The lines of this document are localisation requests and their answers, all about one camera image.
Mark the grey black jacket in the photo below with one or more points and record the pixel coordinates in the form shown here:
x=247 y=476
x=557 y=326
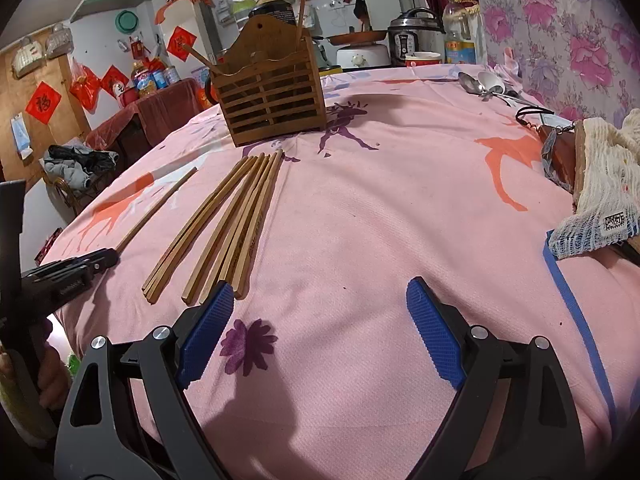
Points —
x=75 y=160

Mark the orange cloth cover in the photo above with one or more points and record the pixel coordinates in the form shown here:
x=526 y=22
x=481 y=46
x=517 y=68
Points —
x=182 y=2

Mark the dark sauce bottle yellow cap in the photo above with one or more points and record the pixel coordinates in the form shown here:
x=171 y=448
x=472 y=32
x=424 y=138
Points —
x=270 y=5

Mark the metal ladle spoon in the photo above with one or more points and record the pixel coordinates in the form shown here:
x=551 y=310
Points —
x=469 y=82

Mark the red and white bowl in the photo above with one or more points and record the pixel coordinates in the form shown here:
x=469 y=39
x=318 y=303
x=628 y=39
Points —
x=422 y=59

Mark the wicker chair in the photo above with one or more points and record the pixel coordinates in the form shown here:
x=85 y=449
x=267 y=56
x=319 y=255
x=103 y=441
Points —
x=65 y=192

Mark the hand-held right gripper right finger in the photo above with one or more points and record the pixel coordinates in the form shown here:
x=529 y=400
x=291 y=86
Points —
x=432 y=332

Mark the pink printed tablecloth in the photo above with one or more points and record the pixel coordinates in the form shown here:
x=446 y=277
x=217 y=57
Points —
x=350 y=210

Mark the white refrigerator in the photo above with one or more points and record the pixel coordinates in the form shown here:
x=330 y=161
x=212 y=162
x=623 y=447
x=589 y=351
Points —
x=205 y=40

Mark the red plastic bag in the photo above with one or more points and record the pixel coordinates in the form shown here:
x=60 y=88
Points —
x=86 y=85

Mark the red diamond paper decoration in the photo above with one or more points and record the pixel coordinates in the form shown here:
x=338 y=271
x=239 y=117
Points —
x=43 y=101
x=181 y=44
x=114 y=80

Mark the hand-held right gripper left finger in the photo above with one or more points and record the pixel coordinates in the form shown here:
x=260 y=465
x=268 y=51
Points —
x=207 y=335

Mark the floral plastic wall sheet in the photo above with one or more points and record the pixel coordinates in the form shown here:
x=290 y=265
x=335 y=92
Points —
x=575 y=20

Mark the brown wooden board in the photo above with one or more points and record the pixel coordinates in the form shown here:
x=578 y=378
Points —
x=560 y=160

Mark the person's left hand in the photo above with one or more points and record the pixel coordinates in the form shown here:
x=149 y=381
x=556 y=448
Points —
x=52 y=380

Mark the slim metal spoon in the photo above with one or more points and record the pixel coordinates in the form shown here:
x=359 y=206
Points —
x=512 y=95

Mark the brown frying pan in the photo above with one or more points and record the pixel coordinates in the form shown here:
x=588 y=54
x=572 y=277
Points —
x=357 y=36

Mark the white gauze cloth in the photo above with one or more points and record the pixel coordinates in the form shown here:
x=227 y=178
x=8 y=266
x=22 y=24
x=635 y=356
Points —
x=605 y=175

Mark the clear oil bottle yellow label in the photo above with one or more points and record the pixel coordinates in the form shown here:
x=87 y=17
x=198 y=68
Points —
x=460 y=35

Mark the blue white hanging pouch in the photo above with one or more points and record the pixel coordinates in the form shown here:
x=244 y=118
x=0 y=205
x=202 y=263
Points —
x=21 y=135

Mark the long wooden chopstick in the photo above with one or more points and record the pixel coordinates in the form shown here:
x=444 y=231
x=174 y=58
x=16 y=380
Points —
x=155 y=210
x=200 y=57
x=301 y=15

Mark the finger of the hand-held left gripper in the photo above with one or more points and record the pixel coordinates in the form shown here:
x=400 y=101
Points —
x=70 y=275

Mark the green round plate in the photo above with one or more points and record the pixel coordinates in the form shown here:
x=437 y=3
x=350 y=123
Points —
x=127 y=21

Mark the wooden slatted chopstick holder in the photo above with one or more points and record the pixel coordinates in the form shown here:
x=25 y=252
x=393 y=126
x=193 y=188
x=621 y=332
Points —
x=270 y=95

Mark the black silver pressure cooker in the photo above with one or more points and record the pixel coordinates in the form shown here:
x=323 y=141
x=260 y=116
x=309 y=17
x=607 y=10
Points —
x=415 y=35

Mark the table with red cloth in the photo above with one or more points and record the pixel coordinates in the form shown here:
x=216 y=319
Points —
x=150 y=115

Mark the white electric cooker base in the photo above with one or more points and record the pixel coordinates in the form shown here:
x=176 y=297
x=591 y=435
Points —
x=362 y=56

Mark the bunch of wooden chopsticks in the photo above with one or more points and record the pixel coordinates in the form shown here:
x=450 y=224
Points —
x=240 y=220

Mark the woven hanging bag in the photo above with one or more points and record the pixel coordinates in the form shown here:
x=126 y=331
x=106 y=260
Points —
x=28 y=57
x=59 y=40

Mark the yellow cooking oil jug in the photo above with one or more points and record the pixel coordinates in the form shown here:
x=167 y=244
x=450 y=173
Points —
x=142 y=80

